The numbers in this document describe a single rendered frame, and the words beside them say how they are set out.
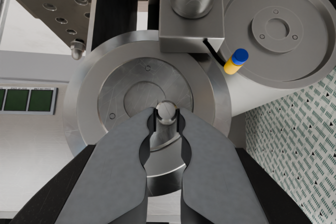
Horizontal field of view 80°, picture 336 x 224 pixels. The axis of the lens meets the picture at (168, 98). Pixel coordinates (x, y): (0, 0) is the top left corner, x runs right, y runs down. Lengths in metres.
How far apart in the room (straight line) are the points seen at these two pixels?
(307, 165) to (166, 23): 0.22
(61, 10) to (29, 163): 0.36
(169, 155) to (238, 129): 0.38
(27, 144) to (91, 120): 0.43
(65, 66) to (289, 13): 3.33
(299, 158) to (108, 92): 0.23
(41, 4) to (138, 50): 0.33
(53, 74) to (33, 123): 2.88
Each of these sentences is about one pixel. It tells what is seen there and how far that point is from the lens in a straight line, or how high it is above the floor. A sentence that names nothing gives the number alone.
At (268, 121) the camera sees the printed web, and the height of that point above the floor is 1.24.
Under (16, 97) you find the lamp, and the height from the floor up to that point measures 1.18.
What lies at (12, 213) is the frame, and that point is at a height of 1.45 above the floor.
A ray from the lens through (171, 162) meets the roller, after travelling 0.16.
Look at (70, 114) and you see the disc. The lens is 0.19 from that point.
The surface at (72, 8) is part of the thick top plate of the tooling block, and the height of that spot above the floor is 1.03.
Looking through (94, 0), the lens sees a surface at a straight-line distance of 0.24.
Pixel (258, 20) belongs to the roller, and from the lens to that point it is 0.22.
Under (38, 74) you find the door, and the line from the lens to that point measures 3.55.
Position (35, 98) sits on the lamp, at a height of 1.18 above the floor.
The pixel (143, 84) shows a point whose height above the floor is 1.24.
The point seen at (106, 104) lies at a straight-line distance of 0.16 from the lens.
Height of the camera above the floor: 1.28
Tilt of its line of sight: 12 degrees down
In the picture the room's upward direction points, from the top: 179 degrees counter-clockwise
